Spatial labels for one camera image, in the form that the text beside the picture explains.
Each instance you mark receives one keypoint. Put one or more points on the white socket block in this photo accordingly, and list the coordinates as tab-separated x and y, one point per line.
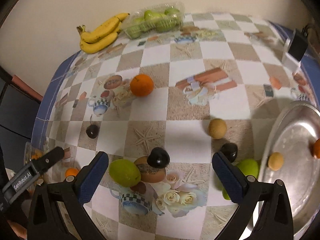
288	61

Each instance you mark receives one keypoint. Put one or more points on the large steel bowl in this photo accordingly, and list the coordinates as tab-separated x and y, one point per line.
293	135

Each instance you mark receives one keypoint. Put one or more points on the lower yellow banana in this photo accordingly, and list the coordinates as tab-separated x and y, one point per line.
92	48

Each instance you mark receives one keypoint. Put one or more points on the black power adapter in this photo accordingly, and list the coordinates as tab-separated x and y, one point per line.
298	45

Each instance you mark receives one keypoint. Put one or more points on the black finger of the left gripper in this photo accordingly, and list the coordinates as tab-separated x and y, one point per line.
44	163

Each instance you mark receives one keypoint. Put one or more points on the tan longan fruit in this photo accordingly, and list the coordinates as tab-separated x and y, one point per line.
217	128

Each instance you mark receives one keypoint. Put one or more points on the small dark cherry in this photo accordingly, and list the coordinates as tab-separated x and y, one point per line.
93	129

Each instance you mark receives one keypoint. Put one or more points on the orange tangerine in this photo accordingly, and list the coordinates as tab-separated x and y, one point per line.
316	149
141	85

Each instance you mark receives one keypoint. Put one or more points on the upper yellow banana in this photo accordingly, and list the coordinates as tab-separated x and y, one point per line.
111	25

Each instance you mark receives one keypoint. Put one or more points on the clear box of green fruit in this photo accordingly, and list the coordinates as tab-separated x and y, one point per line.
160	18

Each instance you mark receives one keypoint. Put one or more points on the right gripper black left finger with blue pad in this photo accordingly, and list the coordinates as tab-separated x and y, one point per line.
45	219

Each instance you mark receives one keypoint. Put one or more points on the small green mango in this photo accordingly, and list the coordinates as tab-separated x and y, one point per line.
124	172

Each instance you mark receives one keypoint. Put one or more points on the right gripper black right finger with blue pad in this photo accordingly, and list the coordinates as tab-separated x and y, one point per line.
275	218

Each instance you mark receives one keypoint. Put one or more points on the orange tangerine edge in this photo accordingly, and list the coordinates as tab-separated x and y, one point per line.
71	172

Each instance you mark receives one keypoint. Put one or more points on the checkered printed tablecloth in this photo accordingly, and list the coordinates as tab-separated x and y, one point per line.
218	66

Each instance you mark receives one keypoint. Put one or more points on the yellow banana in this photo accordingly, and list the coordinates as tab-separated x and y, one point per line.
92	48
111	25

